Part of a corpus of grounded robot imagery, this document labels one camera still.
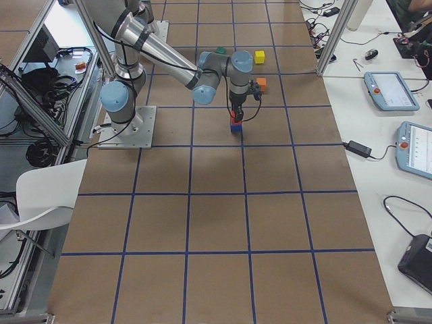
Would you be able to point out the red wooden block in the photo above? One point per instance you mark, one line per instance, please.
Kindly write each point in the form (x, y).
(233, 119)

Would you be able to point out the blue wooden block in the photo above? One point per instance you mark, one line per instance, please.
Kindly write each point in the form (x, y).
(235, 127)

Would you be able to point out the orange wooden block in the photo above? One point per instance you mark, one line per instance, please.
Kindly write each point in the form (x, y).
(262, 82)

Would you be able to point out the yellow wooden block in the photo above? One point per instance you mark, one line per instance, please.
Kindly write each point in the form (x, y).
(259, 57)

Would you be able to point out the green wooden block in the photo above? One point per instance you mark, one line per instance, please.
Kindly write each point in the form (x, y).
(221, 50)

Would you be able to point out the black power adapter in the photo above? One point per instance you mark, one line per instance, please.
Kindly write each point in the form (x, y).
(357, 148)

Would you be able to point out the black computer mouse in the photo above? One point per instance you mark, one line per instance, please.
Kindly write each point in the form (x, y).
(371, 54)

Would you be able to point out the upper teach pendant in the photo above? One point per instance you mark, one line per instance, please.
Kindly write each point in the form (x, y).
(389, 91)

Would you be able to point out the teach pendant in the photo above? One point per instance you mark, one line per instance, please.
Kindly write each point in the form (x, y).
(389, 91)
(413, 149)

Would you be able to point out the lower teach pendant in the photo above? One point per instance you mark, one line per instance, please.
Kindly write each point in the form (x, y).
(413, 149)

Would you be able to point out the white plastic chair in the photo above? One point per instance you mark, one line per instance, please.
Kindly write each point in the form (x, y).
(45, 198)

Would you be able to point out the black laptop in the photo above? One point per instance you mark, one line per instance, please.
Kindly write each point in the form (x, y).
(416, 261)

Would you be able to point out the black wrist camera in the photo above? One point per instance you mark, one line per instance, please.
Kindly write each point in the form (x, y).
(255, 90)

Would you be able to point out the aluminium frame post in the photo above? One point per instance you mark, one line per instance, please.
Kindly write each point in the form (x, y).
(343, 18)

